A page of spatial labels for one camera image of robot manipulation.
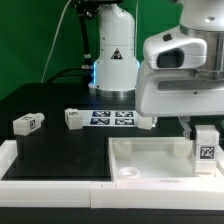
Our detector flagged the fiducial marker sheet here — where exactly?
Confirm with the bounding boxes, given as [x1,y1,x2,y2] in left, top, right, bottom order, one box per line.
[80,110,138,127]

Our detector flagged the white U-shaped obstacle fence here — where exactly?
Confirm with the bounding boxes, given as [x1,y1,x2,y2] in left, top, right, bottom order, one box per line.
[0,140,224,210]

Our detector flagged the black cable bundle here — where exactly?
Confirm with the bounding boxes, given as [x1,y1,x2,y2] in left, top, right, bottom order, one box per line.
[45,0,101,84]

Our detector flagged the grey thin cable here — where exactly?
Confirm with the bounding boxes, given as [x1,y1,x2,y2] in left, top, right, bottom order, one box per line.
[40,0,73,84]

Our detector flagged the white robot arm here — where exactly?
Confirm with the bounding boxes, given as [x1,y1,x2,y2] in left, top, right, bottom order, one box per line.
[89,0,224,129]

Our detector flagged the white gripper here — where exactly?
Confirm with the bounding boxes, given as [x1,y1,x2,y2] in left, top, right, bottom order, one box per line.
[135,28,224,140]

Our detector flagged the white square table top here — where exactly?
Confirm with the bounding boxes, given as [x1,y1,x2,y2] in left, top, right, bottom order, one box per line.
[108,136,224,184]

